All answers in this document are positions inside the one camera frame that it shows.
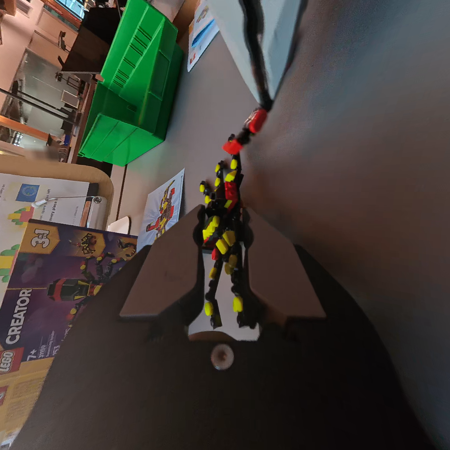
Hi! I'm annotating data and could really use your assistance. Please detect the wooden tray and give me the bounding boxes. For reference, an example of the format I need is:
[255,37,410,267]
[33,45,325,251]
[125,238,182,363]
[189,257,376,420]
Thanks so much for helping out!
[0,155,115,231]

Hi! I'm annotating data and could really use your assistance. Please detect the small folded lego leaflet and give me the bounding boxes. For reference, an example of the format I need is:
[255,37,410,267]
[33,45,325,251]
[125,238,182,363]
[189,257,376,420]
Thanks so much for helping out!
[187,0,221,72]

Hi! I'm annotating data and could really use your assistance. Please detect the small white rounded object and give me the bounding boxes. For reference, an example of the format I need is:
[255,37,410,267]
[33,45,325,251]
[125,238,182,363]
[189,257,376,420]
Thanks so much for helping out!
[106,215,131,235]

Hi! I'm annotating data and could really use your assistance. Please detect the thin grey wire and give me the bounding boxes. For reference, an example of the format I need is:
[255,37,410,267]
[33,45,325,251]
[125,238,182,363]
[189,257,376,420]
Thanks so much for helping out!
[31,194,100,209]

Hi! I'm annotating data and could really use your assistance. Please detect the white printed paper sheet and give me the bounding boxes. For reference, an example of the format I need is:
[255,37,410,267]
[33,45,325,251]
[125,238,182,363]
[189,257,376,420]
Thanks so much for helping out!
[0,172,91,296]

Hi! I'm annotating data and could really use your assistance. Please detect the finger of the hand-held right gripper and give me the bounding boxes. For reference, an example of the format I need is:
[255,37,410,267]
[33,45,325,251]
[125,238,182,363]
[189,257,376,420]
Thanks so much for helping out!
[208,0,271,106]
[261,0,307,110]

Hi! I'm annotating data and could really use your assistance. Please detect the small red black lego limb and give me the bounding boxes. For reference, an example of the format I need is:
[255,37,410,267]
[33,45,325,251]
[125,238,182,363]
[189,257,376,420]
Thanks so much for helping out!
[222,107,269,155]

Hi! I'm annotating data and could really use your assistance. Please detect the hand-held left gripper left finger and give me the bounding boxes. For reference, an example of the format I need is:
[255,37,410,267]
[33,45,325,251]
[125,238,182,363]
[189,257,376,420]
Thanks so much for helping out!
[120,205,206,326]

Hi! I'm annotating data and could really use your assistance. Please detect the white cylinder with metal cap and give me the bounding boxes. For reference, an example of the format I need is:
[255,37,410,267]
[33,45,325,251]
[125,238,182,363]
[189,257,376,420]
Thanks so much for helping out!
[79,194,108,230]

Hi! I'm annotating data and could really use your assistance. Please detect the purple lego set box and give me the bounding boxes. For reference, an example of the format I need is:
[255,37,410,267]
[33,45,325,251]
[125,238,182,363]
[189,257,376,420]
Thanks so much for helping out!
[0,218,138,447]

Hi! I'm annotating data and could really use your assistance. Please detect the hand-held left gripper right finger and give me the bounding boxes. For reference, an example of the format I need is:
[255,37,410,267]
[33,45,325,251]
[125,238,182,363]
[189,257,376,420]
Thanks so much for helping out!
[243,207,327,327]

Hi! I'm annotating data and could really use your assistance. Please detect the green plastic storage bin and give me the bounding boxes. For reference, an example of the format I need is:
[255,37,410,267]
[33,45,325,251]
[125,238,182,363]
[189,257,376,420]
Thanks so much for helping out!
[77,0,184,167]

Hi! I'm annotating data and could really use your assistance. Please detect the black yellow lego creature model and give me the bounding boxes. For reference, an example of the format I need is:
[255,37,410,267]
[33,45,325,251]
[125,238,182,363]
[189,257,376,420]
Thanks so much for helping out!
[199,153,262,329]

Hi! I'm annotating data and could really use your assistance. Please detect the dark desk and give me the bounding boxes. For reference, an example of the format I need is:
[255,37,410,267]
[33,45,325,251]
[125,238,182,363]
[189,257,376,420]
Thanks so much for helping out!
[61,7,124,76]

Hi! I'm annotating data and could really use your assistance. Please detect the open lego instruction booklet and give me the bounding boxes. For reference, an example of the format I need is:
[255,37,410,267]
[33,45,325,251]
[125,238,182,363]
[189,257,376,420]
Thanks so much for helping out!
[136,168,186,252]

